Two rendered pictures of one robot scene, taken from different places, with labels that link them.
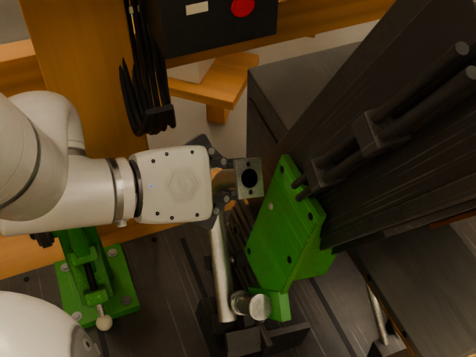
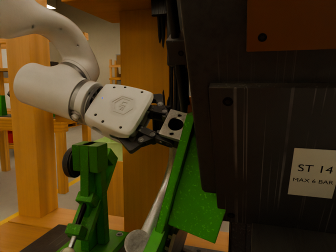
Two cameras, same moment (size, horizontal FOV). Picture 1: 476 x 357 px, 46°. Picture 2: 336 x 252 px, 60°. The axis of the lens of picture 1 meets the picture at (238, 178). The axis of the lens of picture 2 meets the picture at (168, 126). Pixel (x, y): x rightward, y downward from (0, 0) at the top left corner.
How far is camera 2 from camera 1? 0.61 m
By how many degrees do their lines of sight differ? 52
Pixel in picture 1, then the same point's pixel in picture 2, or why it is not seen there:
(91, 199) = (60, 84)
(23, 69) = not seen: hidden behind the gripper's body
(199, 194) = (130, 115)
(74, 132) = (84, 63)
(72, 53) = (137, 79)
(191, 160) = (138, 95)
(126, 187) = (84, 86)
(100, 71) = not seen: hidden behind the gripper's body
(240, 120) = not seen: outside the picture
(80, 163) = (73, 72)
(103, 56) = (153, 86)
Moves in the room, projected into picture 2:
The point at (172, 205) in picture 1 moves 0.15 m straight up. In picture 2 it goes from (107, 114) to (105, 23)
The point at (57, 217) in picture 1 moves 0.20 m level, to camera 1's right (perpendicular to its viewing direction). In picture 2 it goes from (38, 87) to (111, 88)
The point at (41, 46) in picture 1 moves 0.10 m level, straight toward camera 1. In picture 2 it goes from (123, 71) to (106, 69)
